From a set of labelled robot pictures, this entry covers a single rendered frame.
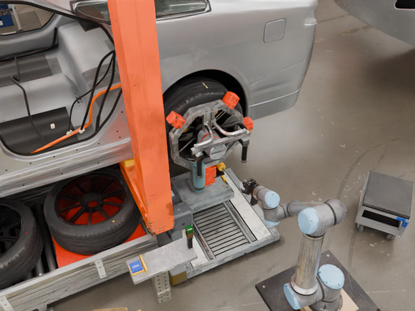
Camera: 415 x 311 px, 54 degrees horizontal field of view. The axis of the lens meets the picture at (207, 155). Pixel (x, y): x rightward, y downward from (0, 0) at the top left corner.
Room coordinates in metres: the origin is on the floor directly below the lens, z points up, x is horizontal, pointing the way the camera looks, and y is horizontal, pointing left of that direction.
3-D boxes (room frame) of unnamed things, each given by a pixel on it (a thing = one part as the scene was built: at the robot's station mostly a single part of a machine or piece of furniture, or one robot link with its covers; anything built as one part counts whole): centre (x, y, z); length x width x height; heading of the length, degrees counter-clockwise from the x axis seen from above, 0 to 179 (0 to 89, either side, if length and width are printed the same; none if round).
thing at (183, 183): (2.37, 0.08, 0.32); 0.40 x 0.30 x 0.28; 116
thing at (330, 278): (1.25, -0.70, 0.55); 0.17 x 0.15 x 0.18; 111
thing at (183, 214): (2.05, 0.27, 0.26); 0.42 x 0.18 x 0.35; 26
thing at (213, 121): (2.15, -0.14, 1.03); 0.19 x 0.18 x 0.11; 26
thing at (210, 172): (2.25, 0.02, 0.48); 0.16 x 0.12 x 0.17; 26
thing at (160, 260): (1.48, 0.29, 0.44); 0.43 x 0.17 x 0.03; 116
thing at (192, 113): (2.21, 0.00, 0.85); 0.54 x 0.07 x 0.54; 116
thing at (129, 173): (2.01, 0.47, 0.69); 0.52 x 0.17 x 0.35; 26
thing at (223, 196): (2.37, 0.08, 0.13); 0.50 x 0.36 x 0.10; 116
